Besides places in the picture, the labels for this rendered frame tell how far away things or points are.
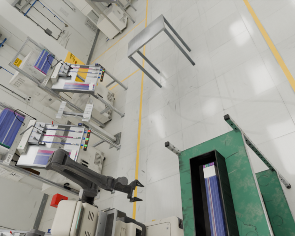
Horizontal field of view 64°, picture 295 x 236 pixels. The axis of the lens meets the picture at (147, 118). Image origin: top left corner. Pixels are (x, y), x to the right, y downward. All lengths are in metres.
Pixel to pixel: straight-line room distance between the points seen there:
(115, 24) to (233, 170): 6.39
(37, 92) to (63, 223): 3.13
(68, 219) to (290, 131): 1.99
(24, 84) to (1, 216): 2.20
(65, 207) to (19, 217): 3.36
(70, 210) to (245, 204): 1.00
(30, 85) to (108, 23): 3.70
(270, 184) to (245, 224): 0.73
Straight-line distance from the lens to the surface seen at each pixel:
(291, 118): 2.61
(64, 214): 1.62
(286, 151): 2.46
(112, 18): 7.29
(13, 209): 4.94
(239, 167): 1.40
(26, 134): 3.57
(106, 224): 1.79
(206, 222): 1.38
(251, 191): 1.34
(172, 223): 2.38
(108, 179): 1.60
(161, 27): 3.53
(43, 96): 4.46
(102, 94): 4.73
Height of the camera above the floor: 2.13
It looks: 34 degrees down
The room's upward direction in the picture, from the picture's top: 52 degrees counter-clockwise
